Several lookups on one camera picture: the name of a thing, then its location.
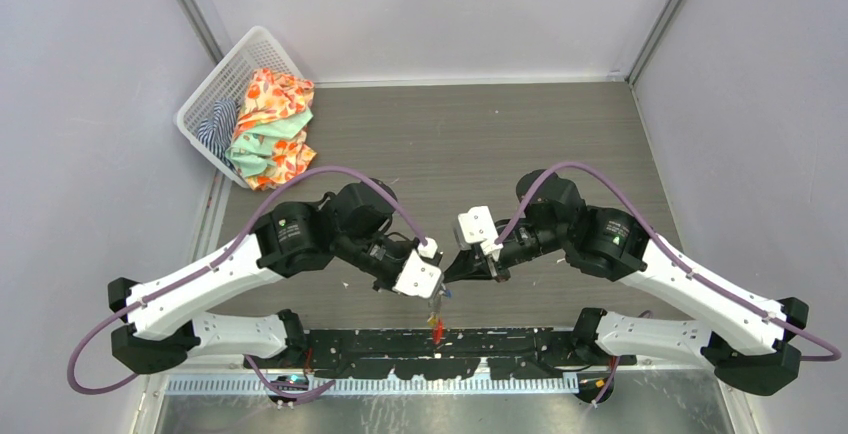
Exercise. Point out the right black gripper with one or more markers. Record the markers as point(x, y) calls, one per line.
point(471, 263)

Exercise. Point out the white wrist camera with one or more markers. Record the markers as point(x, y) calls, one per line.
point(421, 275)
point(476, 227)

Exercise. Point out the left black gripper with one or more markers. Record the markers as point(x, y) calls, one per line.
point(409, 246)

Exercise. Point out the blue striped cloth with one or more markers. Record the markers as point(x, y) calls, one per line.
point(215, 132)

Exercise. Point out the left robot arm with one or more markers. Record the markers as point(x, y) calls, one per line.
point(168, 321)

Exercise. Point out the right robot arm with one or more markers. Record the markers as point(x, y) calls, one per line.
point(743, 338)

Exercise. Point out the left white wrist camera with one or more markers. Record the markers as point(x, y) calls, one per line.
point(421, 275)

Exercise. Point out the white plastic basket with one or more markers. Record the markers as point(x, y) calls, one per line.
point(229, 80)

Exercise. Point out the red handled metal keyring holder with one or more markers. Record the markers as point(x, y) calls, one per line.
point(435, 305)

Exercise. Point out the mint green cloth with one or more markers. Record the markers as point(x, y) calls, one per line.
point(270, 146)

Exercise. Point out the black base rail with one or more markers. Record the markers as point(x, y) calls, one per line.
point(374, 354)

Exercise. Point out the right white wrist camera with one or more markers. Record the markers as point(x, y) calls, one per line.
point(476, 227)

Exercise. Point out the orange floral cloth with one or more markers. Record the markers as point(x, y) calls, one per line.
point(278, 94)

